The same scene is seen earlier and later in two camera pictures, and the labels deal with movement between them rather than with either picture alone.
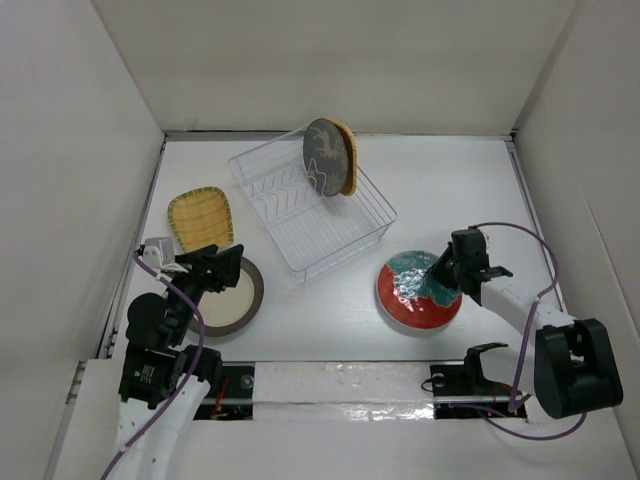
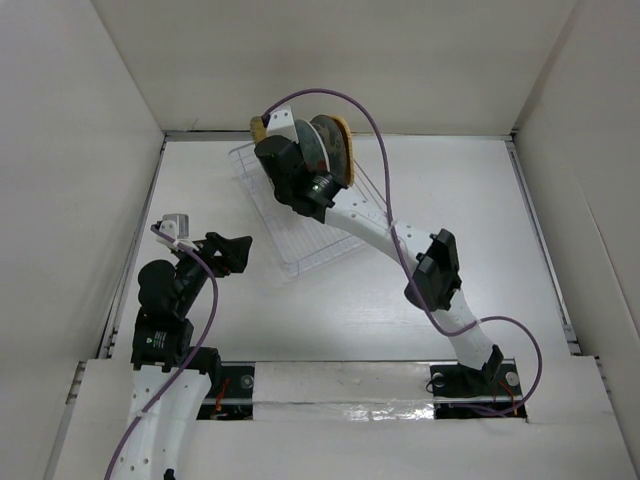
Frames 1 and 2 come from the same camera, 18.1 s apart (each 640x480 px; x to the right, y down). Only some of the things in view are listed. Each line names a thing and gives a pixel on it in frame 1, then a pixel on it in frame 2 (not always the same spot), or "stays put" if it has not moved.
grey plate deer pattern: (325, 155) stays put
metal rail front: (355, 390) stays put
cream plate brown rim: (227, 312) to (311, 146)
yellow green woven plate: (201, 218) to (258, 129)
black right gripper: (437, 271) to (295, 145)
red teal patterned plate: (409, 298) to (311, 148)
